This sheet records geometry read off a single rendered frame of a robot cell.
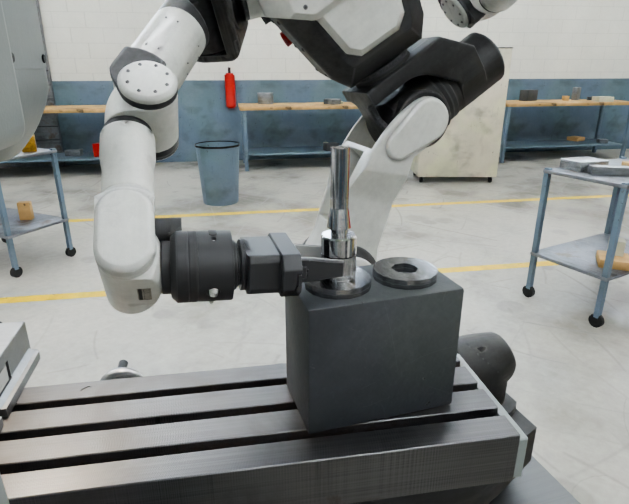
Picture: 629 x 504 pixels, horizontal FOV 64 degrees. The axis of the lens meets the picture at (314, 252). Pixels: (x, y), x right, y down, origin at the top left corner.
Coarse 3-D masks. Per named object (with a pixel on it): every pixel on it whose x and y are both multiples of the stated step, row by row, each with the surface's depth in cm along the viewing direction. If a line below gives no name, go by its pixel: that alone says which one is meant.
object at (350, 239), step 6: (324, 234) 66; (330, 234) 66; (348, 234) 66; (354, 234) 66; (324, 240) 65; (330, 240) 64; (336, 240) 64; (342, 240) 64; (348, 240) 64; (354, 240) 65; (336, 246) 64; (342, 246) 64; (348, 246) 64
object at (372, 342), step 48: (336, 288) 64; (384, 288) 67; (432, 288) 67; (288, 336) 73; (336, 336) 64; (384, 336) 66; (432, 336) 69; (288, 384) 77; (336, 384) 66; (384, 384) 69; (432, 384) 71
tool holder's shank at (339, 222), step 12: (336, 156) 61; (348, 156) 62; (336, 168) 62; (348, 168) 62; (336, 180) 62; (348, 180) 63; (336, 192) 63; (348, 192) 63; (336, 204) 63; (348, 204) 64; (336, 216) 64; (348, 216) 64; (336, 228) 64; (348, 228) 64
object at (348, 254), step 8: (328, 248) 64; (336, 248) 64; (344, 248) 64; (352, 248) 65; (328, 256) 65; (336, 256) 64; (344, 256) 64; (352, 256) 65; (344, 264) 65; (352, 264) 66; (344, 272) 65; (352, 272) 66; (328, 280) 66; (336, 280) 66; (344, 280) 66; (352, 280) 66
